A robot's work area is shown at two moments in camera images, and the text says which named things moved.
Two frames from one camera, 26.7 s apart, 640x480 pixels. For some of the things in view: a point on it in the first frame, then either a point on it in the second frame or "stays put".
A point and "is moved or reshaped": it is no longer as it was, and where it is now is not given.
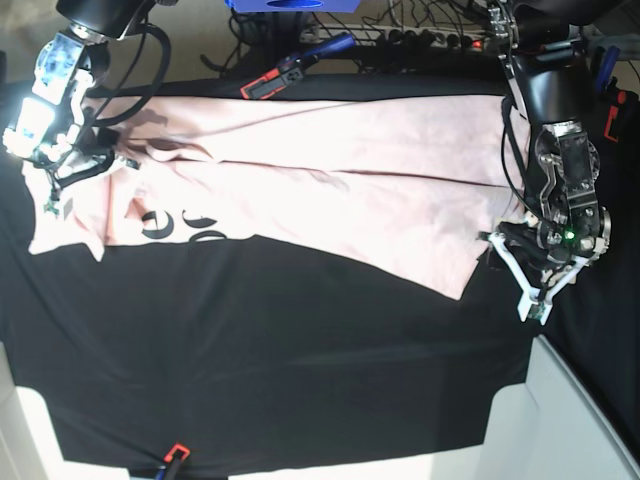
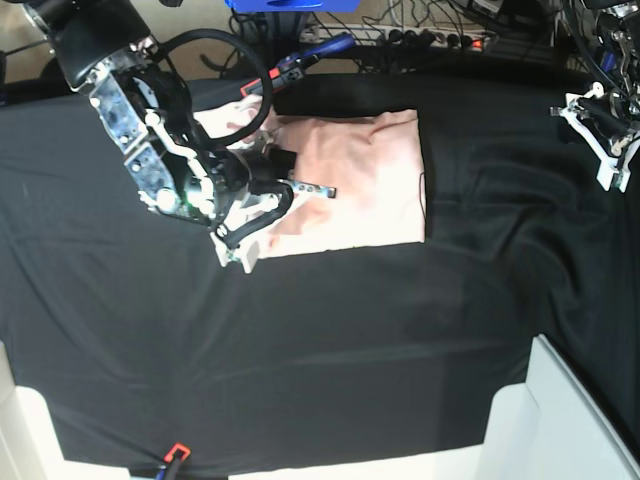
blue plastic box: (349, 6) stays put
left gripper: (91, 138) → (251, 190)
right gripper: (544, 248) → (606, 123)
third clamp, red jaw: (185, 453) stays put
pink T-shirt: (410, 183) is moved or reshaped
